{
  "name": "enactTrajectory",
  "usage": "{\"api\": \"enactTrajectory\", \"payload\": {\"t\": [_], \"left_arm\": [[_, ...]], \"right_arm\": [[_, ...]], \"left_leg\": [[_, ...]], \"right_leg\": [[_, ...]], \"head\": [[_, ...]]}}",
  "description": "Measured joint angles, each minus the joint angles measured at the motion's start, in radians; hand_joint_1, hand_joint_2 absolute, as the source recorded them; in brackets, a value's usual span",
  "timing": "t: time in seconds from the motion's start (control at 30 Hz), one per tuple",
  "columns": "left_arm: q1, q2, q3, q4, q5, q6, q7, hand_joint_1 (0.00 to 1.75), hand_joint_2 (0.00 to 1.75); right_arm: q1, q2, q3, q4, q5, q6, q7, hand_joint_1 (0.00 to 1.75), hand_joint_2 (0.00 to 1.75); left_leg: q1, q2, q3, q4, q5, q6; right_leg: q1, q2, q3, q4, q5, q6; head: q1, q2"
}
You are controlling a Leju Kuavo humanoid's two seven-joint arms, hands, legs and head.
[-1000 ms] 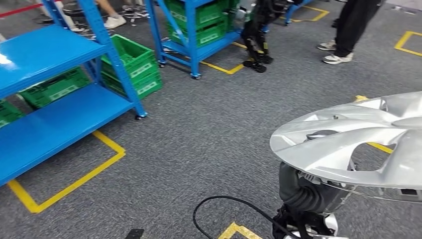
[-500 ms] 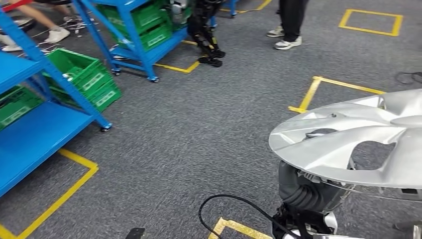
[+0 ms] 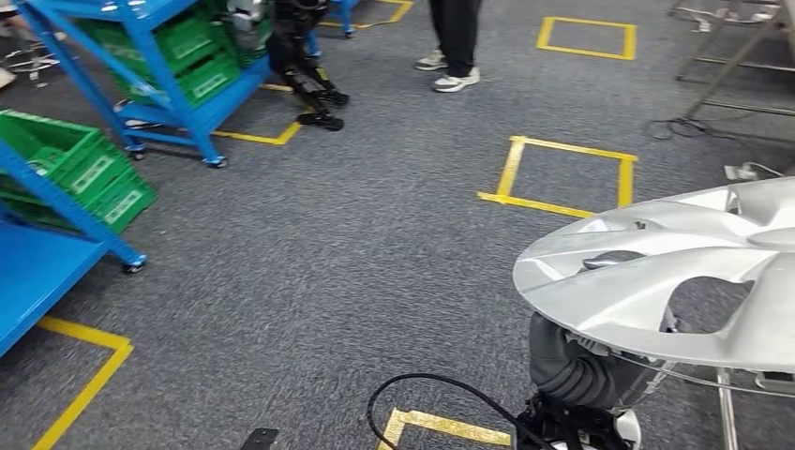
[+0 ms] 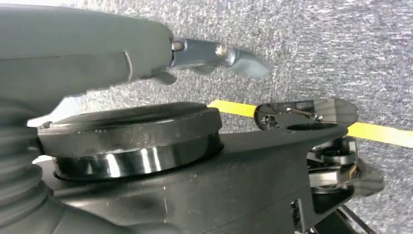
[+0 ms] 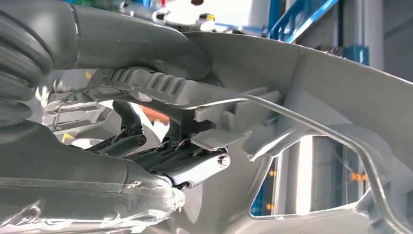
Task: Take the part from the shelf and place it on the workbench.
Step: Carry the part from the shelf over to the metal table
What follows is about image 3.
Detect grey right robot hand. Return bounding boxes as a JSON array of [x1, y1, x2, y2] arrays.
[[582, 249, 682, 337]]

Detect silver plastic wheel hubcap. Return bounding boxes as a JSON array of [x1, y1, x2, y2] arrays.
[[513, 176, 795, 398]]

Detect white power strip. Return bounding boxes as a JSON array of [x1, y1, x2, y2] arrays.
[[723, 161, 787, 183]]

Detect black humanoid robot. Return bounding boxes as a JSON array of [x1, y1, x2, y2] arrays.
[[226, 0, 351, 133]]

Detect green plastic crate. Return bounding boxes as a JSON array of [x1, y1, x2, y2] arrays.
[[0, 110, 135, 209], [0, 171, 158, 236], [124, 52, 244, 108], [77, 12, 219, 79]]

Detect black floor cables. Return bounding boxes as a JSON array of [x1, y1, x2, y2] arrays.
[[642, 114, 795, 150]]

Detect right wrist camera unit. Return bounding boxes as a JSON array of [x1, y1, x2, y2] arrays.
[[515, 391, 643, 450]]

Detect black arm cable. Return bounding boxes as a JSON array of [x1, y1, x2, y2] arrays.
[[366, 372, 554, 450]]

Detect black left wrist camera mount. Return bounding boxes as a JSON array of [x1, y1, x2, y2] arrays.
[[240, 427, 280, 450]]

